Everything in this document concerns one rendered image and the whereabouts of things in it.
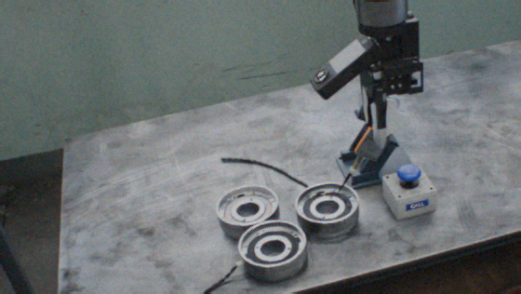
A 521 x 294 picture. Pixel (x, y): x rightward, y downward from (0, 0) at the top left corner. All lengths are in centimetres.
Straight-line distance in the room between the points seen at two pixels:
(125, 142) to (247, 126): 26
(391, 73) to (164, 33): 174
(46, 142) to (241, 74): 83
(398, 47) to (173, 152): 55
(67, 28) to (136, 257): 160
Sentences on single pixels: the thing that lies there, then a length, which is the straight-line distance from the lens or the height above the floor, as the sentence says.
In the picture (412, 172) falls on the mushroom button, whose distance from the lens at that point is 112.
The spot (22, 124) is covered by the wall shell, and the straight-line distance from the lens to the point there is 284.
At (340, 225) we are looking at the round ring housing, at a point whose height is 83.
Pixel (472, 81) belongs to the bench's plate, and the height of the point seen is 80.
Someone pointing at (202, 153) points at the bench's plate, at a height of 80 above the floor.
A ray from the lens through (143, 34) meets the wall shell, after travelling 266.
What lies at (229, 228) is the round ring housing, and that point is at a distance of 112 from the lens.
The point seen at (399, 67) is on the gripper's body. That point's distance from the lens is 101.
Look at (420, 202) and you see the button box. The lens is 113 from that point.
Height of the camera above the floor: 155
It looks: 37 degrees down
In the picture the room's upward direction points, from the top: 7 degrees counter-clockwise
